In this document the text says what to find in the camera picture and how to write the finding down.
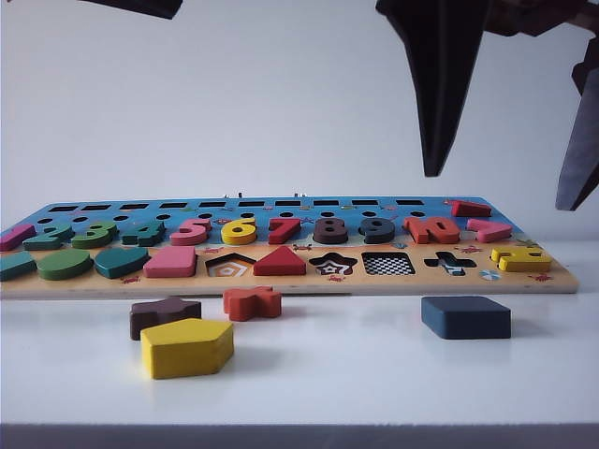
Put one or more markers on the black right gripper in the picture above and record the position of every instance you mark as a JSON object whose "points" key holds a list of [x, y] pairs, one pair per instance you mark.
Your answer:
{"points": [[538, 14]]}

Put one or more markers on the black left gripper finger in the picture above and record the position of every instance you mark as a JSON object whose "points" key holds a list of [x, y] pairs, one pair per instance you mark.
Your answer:
{"points": [[140, 5]]}

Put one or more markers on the dark blue square block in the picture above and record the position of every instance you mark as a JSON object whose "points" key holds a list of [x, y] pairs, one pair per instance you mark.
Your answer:
{"points": [[463, 318]]}

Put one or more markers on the red minus sign piece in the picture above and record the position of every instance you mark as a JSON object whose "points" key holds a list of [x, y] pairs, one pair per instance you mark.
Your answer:
{"points": [[472, 209]]}

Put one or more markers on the pink greater-than sign piece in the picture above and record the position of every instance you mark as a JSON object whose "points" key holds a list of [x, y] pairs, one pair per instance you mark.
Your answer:
{"points": [[491, 230]]}

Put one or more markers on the orange number ten piece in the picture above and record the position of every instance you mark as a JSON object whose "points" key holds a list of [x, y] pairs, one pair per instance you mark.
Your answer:
{"points": [[421, 229]]}

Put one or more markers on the yellow equals sign piece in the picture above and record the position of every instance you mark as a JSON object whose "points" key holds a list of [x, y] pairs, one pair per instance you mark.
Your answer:
{"points": [[519, 262]]}

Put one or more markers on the slate number nine piece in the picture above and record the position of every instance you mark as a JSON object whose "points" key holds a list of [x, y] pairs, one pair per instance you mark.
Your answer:
{"points": [[381, 231]]}

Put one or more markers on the brown number eight piece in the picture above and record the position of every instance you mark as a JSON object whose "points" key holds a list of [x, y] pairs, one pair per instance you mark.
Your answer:
{"points": [[332, 236]]}

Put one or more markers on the dark green number four piece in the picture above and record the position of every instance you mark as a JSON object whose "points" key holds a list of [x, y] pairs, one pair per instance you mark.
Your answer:
{"points": [[147, 234]]}

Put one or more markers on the green number three piece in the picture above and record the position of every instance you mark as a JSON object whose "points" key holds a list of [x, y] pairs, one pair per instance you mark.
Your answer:
{"points": [[93, 236]]}

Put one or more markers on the pink number five piece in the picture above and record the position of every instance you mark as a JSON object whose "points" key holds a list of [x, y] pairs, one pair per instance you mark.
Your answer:
{"points": [[189, 236]]}

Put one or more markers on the yellow number six piece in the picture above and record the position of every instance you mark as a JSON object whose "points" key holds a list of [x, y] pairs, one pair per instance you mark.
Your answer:
{"points": [[236, 236]]}

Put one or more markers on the teal number two piece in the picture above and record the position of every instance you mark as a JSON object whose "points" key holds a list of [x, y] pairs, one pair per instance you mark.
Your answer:
{"points": [[49, 238]]}

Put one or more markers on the red number seven piece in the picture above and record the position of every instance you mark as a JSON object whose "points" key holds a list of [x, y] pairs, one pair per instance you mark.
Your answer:
{"points": [[285, 229]]}

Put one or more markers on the teal heart block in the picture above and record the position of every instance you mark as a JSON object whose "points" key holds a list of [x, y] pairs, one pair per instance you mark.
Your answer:
{"points": [[119, 263]]}

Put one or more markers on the pink trapezoid block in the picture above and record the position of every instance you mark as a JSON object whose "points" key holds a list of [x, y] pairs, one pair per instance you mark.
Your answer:
{"points": [[168, 263]]}

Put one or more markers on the magenta number one piece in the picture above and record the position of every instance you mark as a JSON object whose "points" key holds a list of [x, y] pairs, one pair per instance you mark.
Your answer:
{"points": [[16, 237]]}

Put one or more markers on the green oval block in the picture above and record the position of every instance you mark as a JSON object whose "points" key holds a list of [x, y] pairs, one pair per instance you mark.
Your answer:
{"points": [[63, 265]]}

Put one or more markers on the red triangle block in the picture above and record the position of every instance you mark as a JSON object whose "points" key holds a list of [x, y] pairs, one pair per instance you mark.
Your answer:
{"points": [[281, 264]]}

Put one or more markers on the colourful wooden puzzle board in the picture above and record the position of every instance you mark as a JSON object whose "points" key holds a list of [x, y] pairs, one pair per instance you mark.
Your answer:
{"points": [[187, 283]]}

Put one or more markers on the teal rectangle block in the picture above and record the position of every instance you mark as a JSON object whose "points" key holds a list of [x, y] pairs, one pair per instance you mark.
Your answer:
{"points": [[16, 267]]}

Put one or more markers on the brown star block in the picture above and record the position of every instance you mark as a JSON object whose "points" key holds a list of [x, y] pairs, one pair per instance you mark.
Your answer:
{"points": [[159, 311]]}

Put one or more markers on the orange cross block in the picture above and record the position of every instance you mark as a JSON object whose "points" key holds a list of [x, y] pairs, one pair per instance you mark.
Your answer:
{"points": [[250, 304]]}

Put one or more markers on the yellow pentagon block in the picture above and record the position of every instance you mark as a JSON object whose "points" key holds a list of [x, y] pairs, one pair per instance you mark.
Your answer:
{"points": [[187, 348]]}

